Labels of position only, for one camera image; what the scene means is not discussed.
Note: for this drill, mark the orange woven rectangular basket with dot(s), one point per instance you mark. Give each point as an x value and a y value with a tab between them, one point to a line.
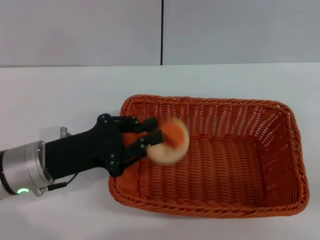
212	172

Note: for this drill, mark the black vertical wall strip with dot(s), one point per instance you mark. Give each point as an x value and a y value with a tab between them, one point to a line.
162	32

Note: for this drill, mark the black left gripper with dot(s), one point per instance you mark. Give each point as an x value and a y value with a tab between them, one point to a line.
95	147

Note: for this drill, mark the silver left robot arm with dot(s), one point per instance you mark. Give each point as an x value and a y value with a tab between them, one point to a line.
22	165

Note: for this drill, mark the round bread with orange centre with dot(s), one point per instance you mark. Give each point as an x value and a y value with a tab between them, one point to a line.
161	156

